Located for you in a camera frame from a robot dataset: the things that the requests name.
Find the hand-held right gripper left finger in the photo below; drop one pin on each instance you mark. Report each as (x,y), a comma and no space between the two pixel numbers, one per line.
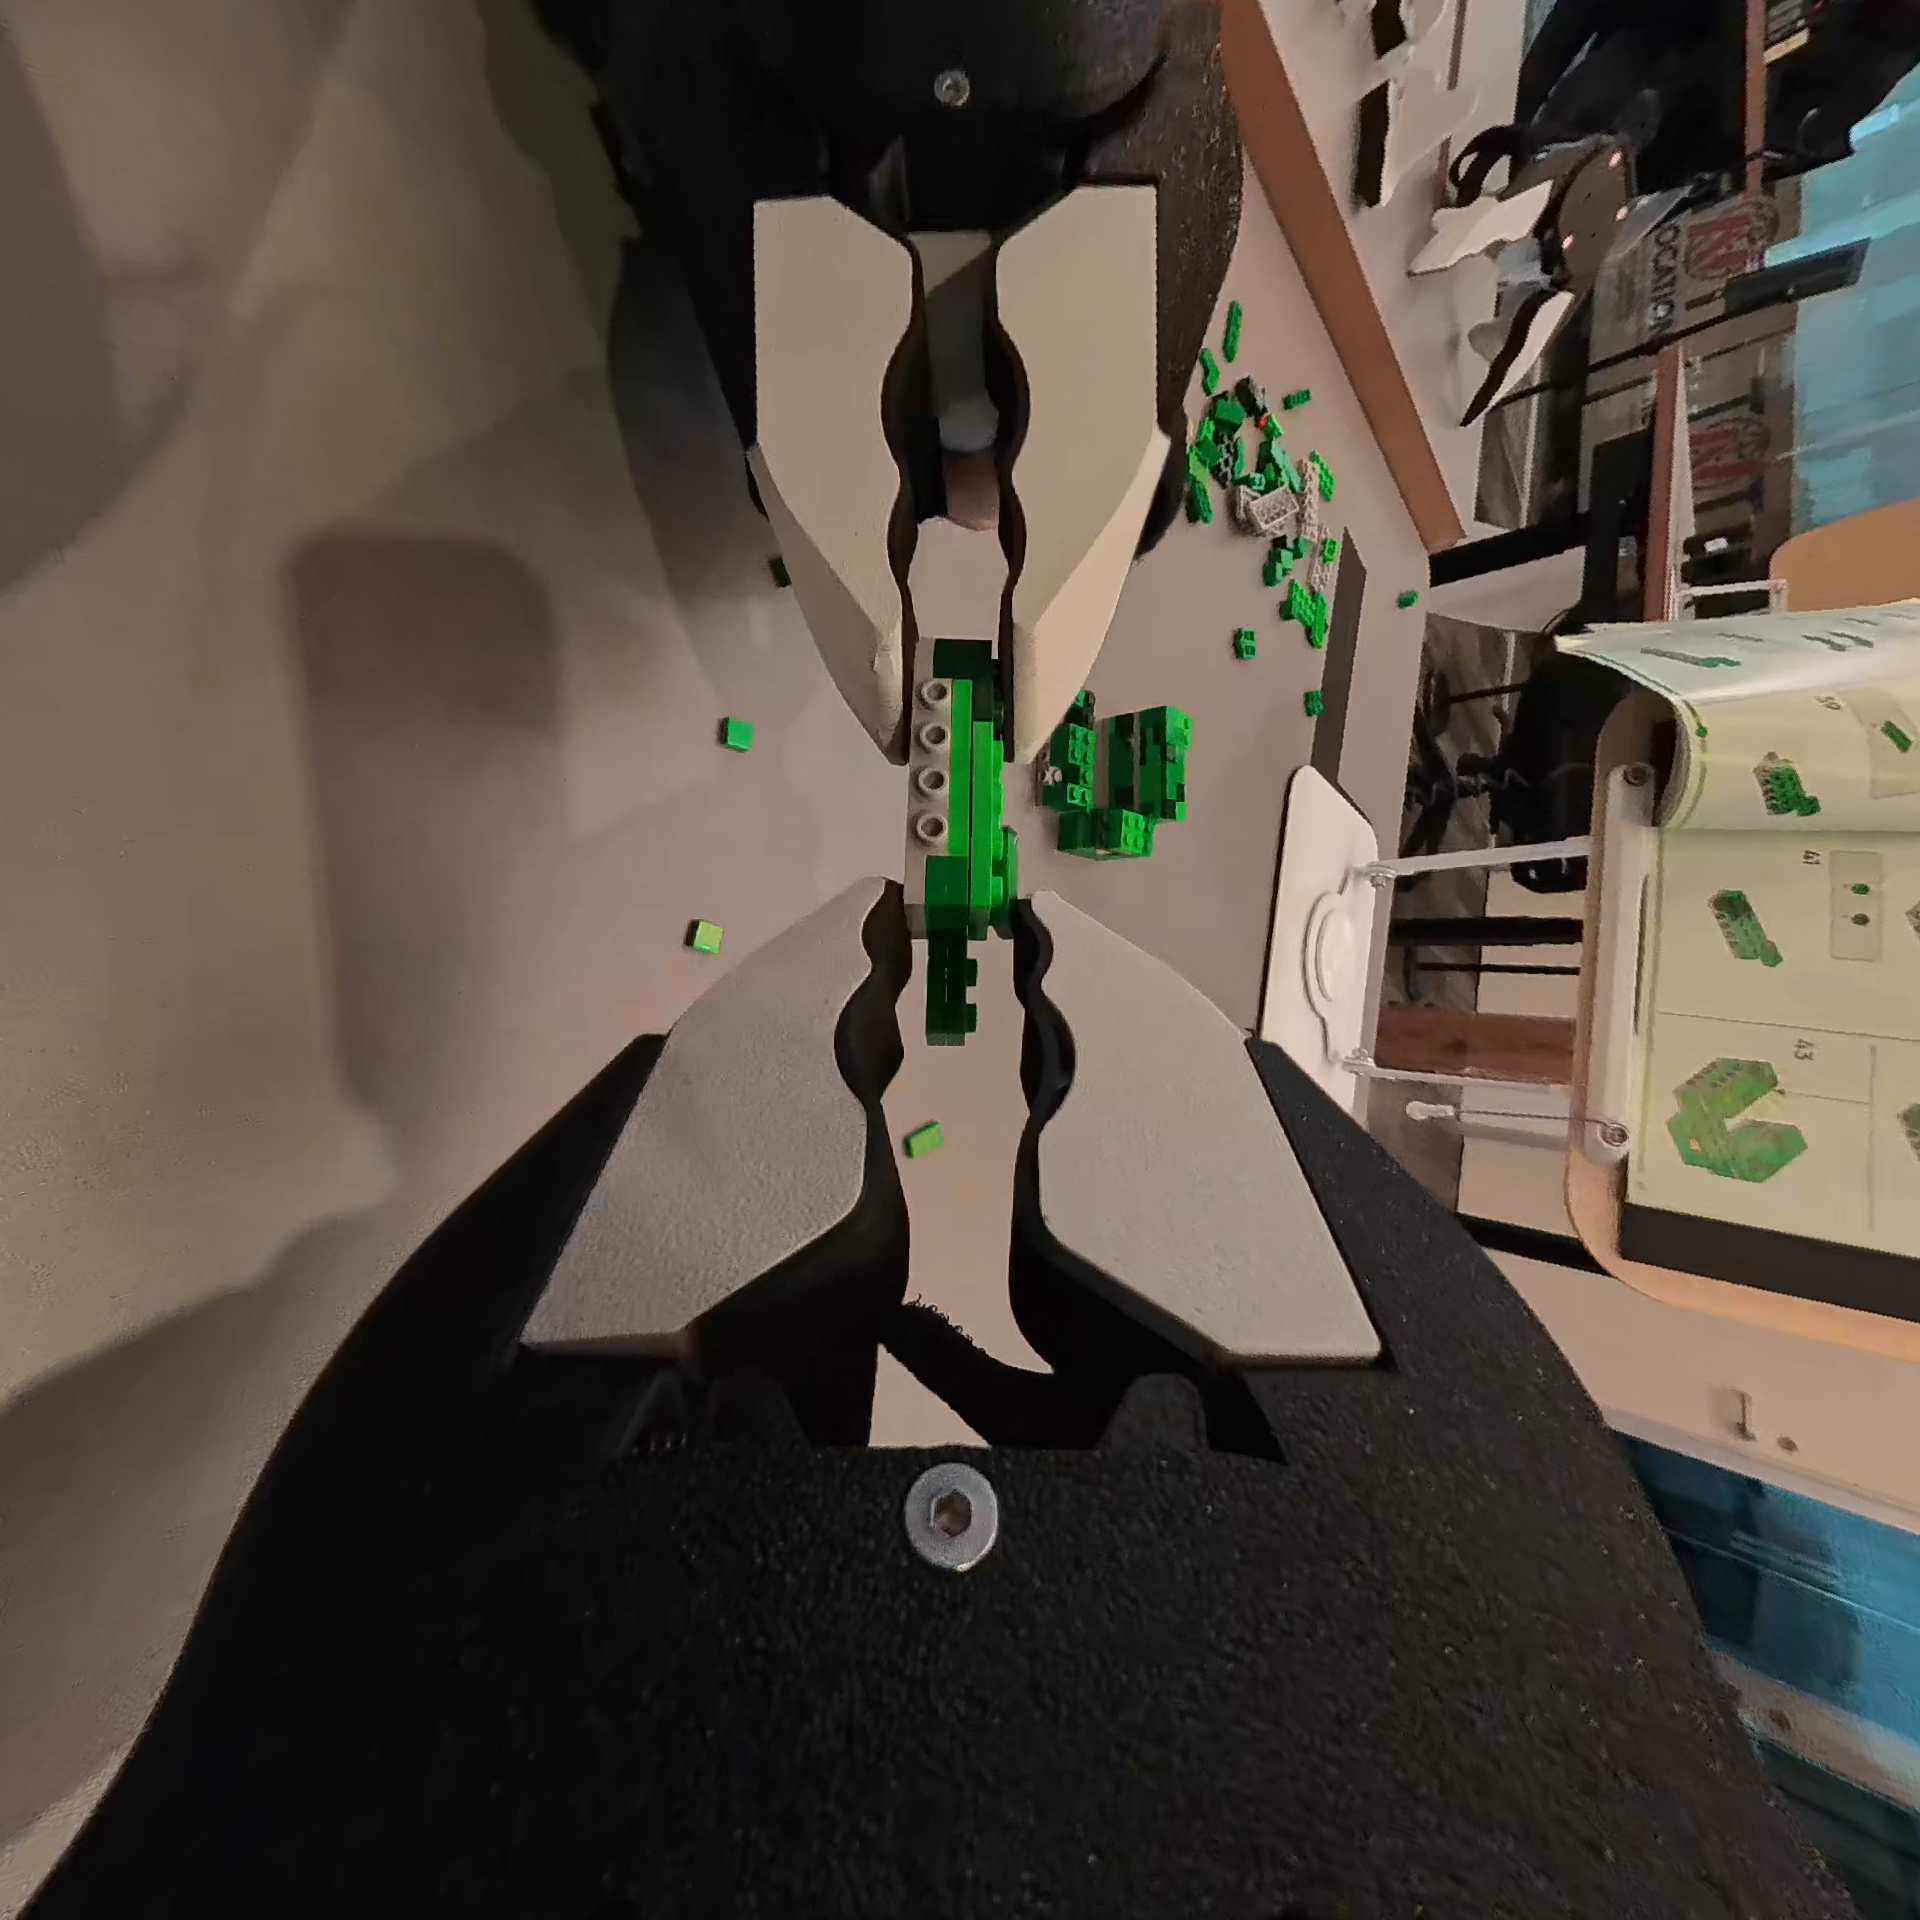
(722,1171)

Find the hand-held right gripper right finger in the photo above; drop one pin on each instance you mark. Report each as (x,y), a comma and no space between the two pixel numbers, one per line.
(1183,1184)

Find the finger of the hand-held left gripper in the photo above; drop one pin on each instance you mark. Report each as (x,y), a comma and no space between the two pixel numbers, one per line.
(1104,421)
(819,421)

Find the grey desk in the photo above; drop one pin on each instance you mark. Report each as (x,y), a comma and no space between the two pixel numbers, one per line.
(376,449)

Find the person's left hand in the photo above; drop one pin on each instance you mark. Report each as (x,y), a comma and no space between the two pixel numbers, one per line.
(972,495)

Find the pile of loose green bricks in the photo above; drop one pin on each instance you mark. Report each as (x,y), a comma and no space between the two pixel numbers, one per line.
(1244,435)

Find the large curved green brick assembly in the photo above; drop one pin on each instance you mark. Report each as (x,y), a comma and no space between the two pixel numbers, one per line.
(1109,834)

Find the black and white cutout figure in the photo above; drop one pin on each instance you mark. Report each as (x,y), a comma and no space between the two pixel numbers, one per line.
(1502,242)
(1372,145)

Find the black office chair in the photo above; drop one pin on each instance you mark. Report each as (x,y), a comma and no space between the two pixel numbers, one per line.
(1502,751)

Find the red and white sign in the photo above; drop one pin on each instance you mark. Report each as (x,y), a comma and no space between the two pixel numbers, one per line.
(1696,331)

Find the brick instruction booklet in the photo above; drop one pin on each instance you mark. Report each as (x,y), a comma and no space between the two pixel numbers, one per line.
(1770,931)

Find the tan wooden chair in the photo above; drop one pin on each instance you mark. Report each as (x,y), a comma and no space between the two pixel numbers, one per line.
(1860,564)

